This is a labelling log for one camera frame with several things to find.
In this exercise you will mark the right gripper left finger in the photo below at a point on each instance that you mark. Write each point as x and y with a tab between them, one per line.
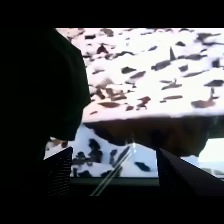
60	173

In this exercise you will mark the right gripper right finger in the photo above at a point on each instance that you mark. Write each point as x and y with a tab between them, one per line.
180	178

